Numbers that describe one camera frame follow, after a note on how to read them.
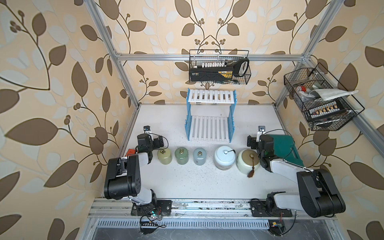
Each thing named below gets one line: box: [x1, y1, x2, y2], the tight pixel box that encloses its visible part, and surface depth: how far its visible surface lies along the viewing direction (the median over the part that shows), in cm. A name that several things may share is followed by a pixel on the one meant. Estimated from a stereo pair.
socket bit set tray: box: [308, 99, 347, 120], surface depth 68 cm
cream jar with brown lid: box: [236, 149, 260, 178], surface depth 82 cm
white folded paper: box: [309, 88, 359, 101], surface depth 63 cm
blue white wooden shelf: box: [184, 88, 237, 143], surface depth 104 cm
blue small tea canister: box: [193, 147, 207, 166], surface depth 87 cm
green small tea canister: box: [174, 146, 189, 165], surface depth 88 cm
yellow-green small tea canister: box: [157, 148, 173, 165], surface depth 88 cm
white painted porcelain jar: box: [214, 145, 236, 171], surface depth 83 cm
